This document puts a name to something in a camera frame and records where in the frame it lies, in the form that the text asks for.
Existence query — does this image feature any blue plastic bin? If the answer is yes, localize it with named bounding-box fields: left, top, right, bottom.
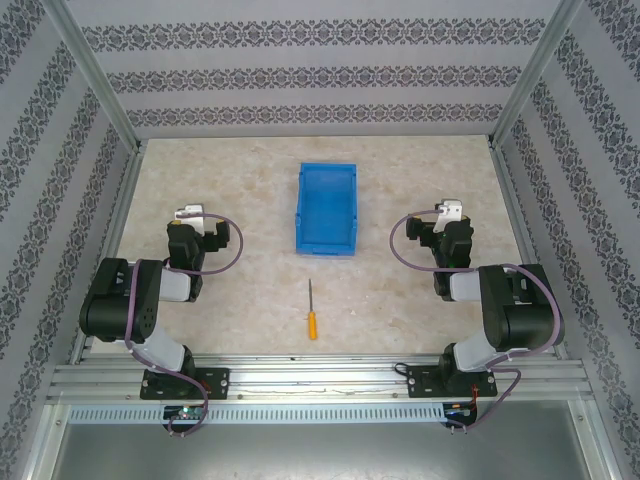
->
left=293, top=161, right=359, bottom=258

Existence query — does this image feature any left controller circuit board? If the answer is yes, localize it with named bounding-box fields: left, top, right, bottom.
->
left=163, top=404, right=207, bottom=421

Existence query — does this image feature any grey metal panel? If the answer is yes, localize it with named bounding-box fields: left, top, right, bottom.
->
left=29, top=402, right=616, bottom=480

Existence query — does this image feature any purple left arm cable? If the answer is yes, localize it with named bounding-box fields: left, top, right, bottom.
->
left=123, top=212, right=246, bottom=438

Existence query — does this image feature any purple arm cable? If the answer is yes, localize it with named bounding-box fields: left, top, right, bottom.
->
left=389, top=209, right=566, bottom=435
left=123, top=212, right=246, bottom=438

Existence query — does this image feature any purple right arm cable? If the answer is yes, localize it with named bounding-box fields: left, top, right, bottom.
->
left=389, top=209, right=566, bottom=435

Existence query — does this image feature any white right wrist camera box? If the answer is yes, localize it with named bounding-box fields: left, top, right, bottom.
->
left=432, top=197, right=465, bottom=224

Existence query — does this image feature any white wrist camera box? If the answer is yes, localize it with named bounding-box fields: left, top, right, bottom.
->
left=173, top=202, right=207, bottom=233
left=432, top=197, right=465, bottom=224

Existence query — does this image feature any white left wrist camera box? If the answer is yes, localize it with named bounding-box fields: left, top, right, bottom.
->
left=173, top=202, right=207, bottom=233

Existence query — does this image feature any aluminium table side rail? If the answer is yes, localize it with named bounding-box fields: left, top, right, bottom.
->
left=488, top=141, right=569, bottom=361
left=67, top=141, right=146, bottom=364

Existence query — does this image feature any orange handle screwdriver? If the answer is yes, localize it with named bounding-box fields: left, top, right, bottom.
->
left=306, top=278, right=320, bottom=343

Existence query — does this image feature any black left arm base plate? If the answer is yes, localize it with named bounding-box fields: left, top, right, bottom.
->
left=140, top=367, right=231, bottom=402

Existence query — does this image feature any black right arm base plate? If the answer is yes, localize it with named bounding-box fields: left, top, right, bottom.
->
left=406, top=364, right=499, bottom=400

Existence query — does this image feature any aluminium mounting rail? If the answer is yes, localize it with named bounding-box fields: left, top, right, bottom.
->
left=48, top=353, right=593, bottom=402

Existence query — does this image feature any aluminium frame post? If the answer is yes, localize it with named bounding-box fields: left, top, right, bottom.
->
left=488, top=0, right=586, bottom=149
left=37, top=0, right=144, bottom=152

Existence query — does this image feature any white slotted cable duct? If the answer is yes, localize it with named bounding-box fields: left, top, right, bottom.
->
left=66, top=402, right=447, bottom=424

